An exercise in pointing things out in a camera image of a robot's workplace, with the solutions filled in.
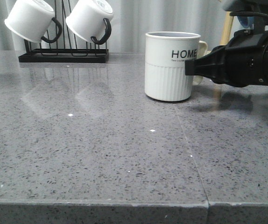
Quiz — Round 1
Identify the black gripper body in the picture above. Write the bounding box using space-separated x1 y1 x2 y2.
211 31 268 87

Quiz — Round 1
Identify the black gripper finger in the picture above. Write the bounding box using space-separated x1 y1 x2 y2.
184 51 215 79

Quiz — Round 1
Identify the white HOME ribbed mug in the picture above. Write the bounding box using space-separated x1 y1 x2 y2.
145 31 208 102

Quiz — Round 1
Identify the blue hanging mug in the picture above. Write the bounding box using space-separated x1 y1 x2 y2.
237 16 254 29

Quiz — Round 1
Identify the wooden mug tree stand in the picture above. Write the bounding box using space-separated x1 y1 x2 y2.
219 11 233 45

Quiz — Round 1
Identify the right white hanging mug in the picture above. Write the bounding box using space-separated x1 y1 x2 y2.
65 0 113 45

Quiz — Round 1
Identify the white hanging mug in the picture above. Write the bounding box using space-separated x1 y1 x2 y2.
4 0 63 43
65 0 113 45

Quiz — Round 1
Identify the left white hanging mug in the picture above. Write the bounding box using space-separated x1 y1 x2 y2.
4 0 63 43

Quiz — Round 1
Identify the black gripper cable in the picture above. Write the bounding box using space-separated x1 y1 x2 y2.
229 10 268 24

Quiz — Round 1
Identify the black wire mug rack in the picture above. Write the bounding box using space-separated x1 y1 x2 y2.
19 0 109 63

